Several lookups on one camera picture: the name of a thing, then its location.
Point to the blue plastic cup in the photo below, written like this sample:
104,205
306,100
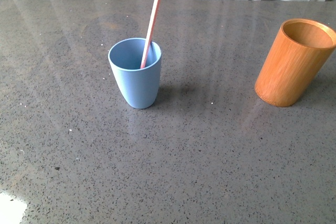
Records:
139,86

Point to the orange bamboo chopstick holder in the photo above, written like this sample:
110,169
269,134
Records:
300,49

